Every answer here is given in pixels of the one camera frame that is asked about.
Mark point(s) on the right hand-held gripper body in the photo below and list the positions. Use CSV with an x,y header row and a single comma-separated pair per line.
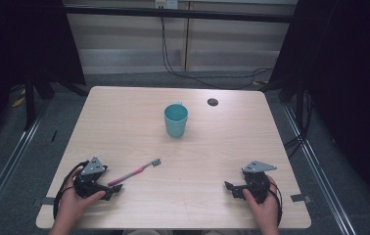
x,y
257,182

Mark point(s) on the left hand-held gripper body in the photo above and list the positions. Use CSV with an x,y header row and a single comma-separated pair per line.
x,y
90,182

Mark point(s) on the pink toothbrush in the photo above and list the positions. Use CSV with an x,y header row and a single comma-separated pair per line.
x,y
130,174

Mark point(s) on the person's right hand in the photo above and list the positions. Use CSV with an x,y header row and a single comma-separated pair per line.
x,y
267,210

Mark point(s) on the person's left hand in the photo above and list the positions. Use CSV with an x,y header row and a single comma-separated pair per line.
x,y
70,207

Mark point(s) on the grey tape strip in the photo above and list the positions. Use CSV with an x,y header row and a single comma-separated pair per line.
x,y
300,197
47,200

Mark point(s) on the small black floor strip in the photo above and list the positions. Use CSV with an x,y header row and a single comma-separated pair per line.
x,y
54,135

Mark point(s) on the teal cup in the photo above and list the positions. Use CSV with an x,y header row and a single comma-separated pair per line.
x,y
175,122

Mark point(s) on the dark round table grommet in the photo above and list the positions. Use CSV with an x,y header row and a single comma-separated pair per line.
x,y
212,102

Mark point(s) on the black metal stand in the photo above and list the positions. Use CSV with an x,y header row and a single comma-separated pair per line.
x,y
300,104
29,98

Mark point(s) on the yellow floor scrap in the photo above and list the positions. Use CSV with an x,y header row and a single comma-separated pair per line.
x,y
18,102

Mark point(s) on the black curtain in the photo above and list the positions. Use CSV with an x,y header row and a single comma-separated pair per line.
x,y
16,42
352,81

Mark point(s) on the black horizontal bar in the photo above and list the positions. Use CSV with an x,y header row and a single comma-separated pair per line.
x,y
179,13

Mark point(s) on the metal floor rail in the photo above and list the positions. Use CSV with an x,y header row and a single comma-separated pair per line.
x,y
8,166
320,176

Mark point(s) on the wooden wall strip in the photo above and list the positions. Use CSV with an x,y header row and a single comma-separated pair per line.
x,y
187,36

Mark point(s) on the white wall socket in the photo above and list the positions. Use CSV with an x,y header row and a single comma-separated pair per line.
x,y
166,3

